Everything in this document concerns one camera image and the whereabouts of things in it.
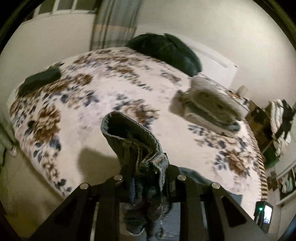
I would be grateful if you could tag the white nightstand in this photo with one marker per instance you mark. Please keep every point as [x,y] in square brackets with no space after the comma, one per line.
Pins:
[244,102]

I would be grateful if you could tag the brown checkered bed sheet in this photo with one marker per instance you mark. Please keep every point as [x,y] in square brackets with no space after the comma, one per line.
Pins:
[260,169]

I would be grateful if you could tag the right gripper device with screen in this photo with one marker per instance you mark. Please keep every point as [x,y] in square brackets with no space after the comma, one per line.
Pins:
[263,215]

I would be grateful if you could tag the floral bed blanket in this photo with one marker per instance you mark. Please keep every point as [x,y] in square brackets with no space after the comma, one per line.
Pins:
[58,125]

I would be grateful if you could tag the white headboard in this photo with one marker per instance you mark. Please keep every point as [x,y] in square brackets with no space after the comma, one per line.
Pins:
[215,65]

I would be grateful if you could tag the dark green comforter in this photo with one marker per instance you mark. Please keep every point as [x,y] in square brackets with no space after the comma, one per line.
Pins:
[169,49]

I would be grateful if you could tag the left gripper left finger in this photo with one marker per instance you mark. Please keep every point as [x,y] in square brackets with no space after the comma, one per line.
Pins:
[88,213]

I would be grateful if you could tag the folded clothes under grey garment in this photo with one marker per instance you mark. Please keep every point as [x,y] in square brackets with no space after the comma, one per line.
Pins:
[201,120]

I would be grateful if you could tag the black garment on chair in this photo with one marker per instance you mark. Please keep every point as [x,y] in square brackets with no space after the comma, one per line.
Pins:
[287,118]

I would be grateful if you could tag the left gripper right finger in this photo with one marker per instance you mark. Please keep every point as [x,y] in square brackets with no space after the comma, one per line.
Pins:
[207,212]

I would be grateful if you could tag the beige bedside lamp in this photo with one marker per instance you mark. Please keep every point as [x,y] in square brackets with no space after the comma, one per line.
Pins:
[242,91]

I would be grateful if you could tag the dark slippers on floor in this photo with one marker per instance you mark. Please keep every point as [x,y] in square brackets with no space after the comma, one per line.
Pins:
[272,181]

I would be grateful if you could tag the blue denim jeans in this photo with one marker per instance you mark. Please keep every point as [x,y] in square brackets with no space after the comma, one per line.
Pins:
[145,216]

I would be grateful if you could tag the black folded garment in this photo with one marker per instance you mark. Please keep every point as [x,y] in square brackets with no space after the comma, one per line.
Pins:
[33,82]

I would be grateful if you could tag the grey striped curtain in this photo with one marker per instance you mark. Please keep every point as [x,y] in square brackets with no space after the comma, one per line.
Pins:
[115,23]

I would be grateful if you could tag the grey fluffy folded garment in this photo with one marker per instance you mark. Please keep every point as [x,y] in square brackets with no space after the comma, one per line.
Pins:
[213,99]

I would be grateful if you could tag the chair with piled clothes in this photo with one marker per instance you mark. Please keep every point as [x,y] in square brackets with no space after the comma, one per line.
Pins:
[271,158]

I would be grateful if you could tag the white shelf unit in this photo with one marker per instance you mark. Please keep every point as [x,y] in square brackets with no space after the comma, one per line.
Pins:
[286,185]

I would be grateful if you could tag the white puffer jacket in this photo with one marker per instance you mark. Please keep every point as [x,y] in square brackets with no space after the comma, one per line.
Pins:
[276,119]

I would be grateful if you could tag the cardboard box by nightstand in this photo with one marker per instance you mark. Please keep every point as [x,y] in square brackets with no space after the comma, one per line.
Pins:
[259,123]

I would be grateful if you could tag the window with white frame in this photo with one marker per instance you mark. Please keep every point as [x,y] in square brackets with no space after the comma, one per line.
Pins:
[60,7]

